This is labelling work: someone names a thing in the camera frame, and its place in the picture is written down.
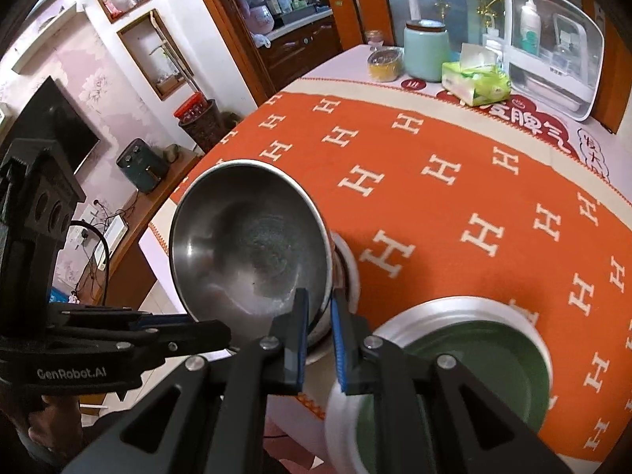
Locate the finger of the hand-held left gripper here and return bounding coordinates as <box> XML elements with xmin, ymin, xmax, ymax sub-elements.
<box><xmin>47</xmin><ymin>305</ymin><xmax>193</xmax><ymax>331</ymax></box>
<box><xmin>113</xmin><ymin>320</ymin><xmax>233</xmax><ymax>359</ymax></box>

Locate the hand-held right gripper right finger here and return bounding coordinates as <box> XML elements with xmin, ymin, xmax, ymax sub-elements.
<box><xmin>331</xmin><ymin>290</ymin><xmax>574</xmax><ymax>474</ymax></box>

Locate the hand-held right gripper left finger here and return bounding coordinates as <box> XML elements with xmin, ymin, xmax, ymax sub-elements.
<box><xmin>62</xmin><ymin>286</ymin><xmax>311</xmax><ymax>474</ymax></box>

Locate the large steel basin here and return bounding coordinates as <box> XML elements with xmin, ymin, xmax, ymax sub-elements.
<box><xmin>301</xmin><ymin>231</ymin><xmax>362</xmax><ymax>363</ymax></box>

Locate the large white plate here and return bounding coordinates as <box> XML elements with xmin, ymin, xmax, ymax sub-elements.
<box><xmin>323</xmin><ymin>296</ymin><xmax>555</xmax><ymax>474</ymax></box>

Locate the shiny round steel bowl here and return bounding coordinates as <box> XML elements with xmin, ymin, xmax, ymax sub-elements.
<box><xmin>169</xmin><ymin>159</ymin><xmax>333</xmax><ymax>337</ymax></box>

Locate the green plate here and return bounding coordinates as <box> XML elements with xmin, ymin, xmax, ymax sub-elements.
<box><xmin>355</xmin><ymin>321</ymin><xmax>551</xmax><ymax>474</ymax></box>

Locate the person's left hand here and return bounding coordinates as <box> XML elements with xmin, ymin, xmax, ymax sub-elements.
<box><xmin>24</xmin><ymin>396</ymin><xmax>85</xmax><ymax>456</ymax></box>

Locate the white power strip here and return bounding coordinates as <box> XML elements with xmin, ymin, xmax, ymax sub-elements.
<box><xmin>96</xmin><ymin>217</ymin><xmax>130</xmax><ymax>271</ymax></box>

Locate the wooden tv cabinet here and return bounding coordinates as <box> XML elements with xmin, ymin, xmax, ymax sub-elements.
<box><xmin>101</xmin><ymin>150</ymin><xmax>203</xmax><ymax>302</ymax></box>

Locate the dark green air fryer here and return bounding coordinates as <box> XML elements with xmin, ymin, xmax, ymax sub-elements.
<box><xmin>116</xmin><ymin>138</ymin><xmax>169</xmax><ymax>194</ymax></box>

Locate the orange printed tablecloth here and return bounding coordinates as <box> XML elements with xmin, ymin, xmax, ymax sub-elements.
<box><xmin>138</xmin><ymin>44</ymin><xmax>632</xmax><ymax>474</ymax></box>

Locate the dark woven basket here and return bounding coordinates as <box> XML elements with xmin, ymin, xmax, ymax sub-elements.
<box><xmin>178</xmin><ymin>100</ymin><xmax>220</xmax><ymax>154</ymax></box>

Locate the red-lid jar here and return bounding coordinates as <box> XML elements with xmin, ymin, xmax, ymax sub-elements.
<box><xmin>174</xmin><ymin>91</ymin><xmax>208</xmax><ymax>122</ymax></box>

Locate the black television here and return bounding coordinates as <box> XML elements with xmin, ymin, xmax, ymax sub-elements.
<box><xmin>0</xmin><ymin>76</ymin><xmax>101</xmax><ymax>179</ymax></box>

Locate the glass jar with yellow contents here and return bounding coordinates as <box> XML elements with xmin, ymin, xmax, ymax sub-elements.
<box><xmin>366</xmin><ymin>47</ymin><xmax>403</xmax><ymax>82</ymax></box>

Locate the green tissue pack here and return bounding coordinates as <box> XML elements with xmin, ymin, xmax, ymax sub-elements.
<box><xmin>441</xmin><ymin>43</ymin><xmax>513</xmax><ymax>108</ymax></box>

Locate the mint green canister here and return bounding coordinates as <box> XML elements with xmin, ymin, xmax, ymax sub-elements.
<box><xmin>403</xmin><ymin>19</ymin><xmax>451</xmax><ymax>83</ymax></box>

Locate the pink rice cooker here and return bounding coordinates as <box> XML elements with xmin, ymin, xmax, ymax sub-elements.
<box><xmin>245</xmin><ymin>0</ymin><xmax>276</xmax><ymax>33</ymax></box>

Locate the white clear-lid storage box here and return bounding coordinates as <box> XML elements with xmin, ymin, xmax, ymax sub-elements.
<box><xmin>502</xmin><ymin>0</ymin><xmax>606</xmax><ymax>122</ymax></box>

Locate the white and teal bottle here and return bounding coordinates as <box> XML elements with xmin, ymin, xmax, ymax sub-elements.
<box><xmin>521</xmin><ymin>0</ymin><xmax>541</xmax><ymax>56</ymax></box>

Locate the large wooden framed wall niche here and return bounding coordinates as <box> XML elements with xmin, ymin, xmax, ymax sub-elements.
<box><xmin>117</xmin><ymin>9</ymin><xmax>196</xmax><ymax>101</ymax></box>

